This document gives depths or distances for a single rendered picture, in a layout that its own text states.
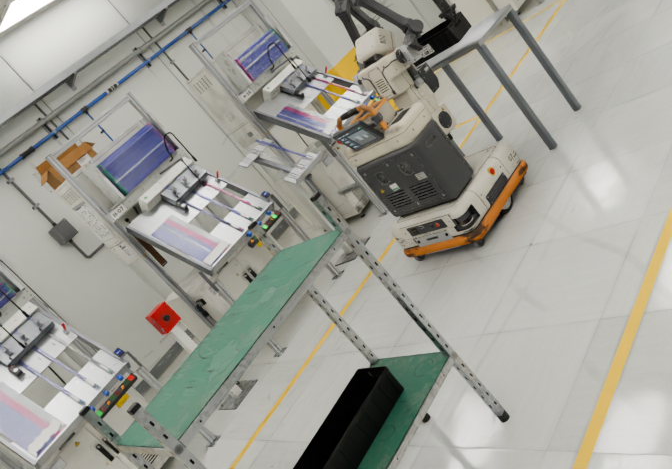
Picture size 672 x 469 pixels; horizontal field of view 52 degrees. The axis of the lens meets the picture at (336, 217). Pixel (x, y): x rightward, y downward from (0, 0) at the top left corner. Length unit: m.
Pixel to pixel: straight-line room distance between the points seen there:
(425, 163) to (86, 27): 4.13
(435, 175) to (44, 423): 2.46
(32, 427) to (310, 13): 5.09
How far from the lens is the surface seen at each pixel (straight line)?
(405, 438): 2.36
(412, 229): 4.01
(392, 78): 3.96
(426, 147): 3.73
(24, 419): 4.20
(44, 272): 6.17
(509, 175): 4.08
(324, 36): 7.64
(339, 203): 5.67
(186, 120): 6.99
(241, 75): 5.59
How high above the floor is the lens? 1.57
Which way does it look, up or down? 15 degrees down
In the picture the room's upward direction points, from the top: 41 degrees counter-clockwise
